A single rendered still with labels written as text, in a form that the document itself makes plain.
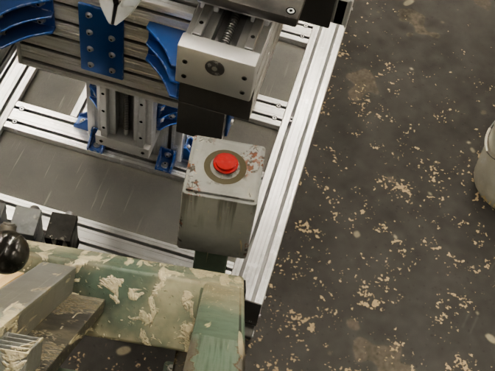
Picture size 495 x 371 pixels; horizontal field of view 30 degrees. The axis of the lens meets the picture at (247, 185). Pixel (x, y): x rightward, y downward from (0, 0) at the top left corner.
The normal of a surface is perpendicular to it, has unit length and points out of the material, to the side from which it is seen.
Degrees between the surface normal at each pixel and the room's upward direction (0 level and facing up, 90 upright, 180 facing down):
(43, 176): 0
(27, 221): 0
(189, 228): 90
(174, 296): 39
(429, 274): 0
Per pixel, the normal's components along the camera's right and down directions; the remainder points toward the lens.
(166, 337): 0.00, 0.05
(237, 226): -0.13, 0.80
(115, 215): 0.11, -0.58
